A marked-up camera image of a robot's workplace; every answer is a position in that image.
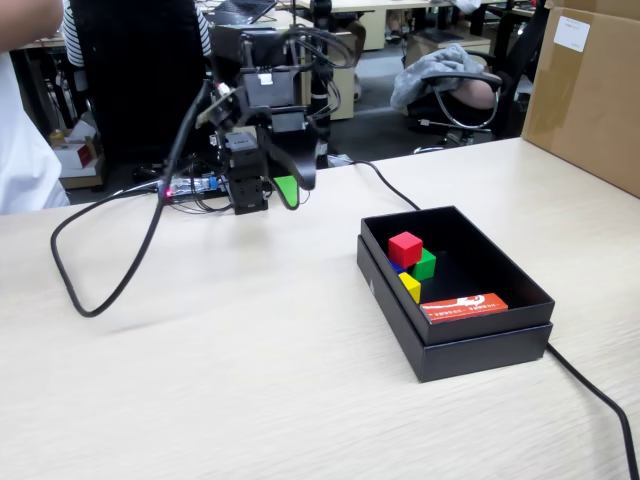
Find thick black table cable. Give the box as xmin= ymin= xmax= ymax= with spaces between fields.
xmin=344 ymin=158 xmax=640 ymax=480

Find orange printed card pack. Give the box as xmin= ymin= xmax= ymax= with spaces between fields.
xmin=419 ymin=292 xmax=510 ymax=325

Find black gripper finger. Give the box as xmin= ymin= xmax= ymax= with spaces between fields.
xmin=273 ymin=174 xmax=302 ymax=212
xmin=259 ymin=130 xmax=320 ymax=191

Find person bare forearm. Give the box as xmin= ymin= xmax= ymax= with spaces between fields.
xmin=0 ymin=0 xmax=65 ymax=52

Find chrome armrest office chair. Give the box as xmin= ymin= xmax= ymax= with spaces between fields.
xmin=407 ymin=69 xmax=504 ymax=152

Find beige side cabinet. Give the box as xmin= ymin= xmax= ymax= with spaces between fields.
xmin=327 ymin=32 xmax=359 ymax=121

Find thin black arm wires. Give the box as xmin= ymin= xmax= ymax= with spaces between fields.
xmin=279 ymin=27 xmax=359 ymax=121

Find small red white carton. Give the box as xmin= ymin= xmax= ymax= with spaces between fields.
xmin=49 ymin=127 xmax=104 ymax=189

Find open black laptop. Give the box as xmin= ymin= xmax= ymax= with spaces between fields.
xmin=209 ymin=0 xmax=279 ymax=27

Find person torso white shirt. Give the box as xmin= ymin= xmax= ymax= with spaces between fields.
xmin=0 ymin=49 xmax=71 ymax=216

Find person in striped shirt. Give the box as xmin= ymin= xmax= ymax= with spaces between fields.
xmin=62 ymin=0 xmax=214 ymax=69

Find yellow wooden cube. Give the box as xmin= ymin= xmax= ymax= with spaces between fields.
xmin=398 ymin=271 xmax=422 ymax=305

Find black mesh office chair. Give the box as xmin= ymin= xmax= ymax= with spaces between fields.
xmin=69 ymin=0 xmax=214 ymax=167

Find bare wrist camera board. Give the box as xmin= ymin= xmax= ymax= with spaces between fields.
xmin=195 ymin=84 xmax=236 ymax=129

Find green wooden cube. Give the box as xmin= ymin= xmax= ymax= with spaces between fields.
xmin=412 ymin=248 xmax=437 ymax=282

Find black cardboard box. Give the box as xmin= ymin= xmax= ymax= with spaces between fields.
xmin=356 ymin=204 xmax=556 ymax=384

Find black vertical pole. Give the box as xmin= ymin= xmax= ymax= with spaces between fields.
xmin=308 ymin=0 xmax=335 ymax=169

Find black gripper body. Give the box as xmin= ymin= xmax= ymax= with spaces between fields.
xmin=240 ymin=69 xmax=307 ymax=135

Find large brown cardboard box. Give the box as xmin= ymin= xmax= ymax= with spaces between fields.
xmin=521 ymin=0 xmax=640 ymax=199

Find robot controller circuit board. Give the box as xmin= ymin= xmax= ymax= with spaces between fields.
xmin=159 ymin=174 xmax=231 ymax=199

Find grey crumpled cloth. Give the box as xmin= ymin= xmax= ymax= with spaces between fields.
xmin=389 ymin=43 xmax=487 ymax=112

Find red wooden cube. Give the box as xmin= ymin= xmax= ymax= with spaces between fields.
xmin=387 ymin=231 xmax=424 ymax=269

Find black power strip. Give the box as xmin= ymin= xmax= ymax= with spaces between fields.
xmin=159 ymin=174 xmax=274 ymax=210

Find thick black camera cable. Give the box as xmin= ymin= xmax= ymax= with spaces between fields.
xmin=49 ymin=79 xmax=214 ymax=320

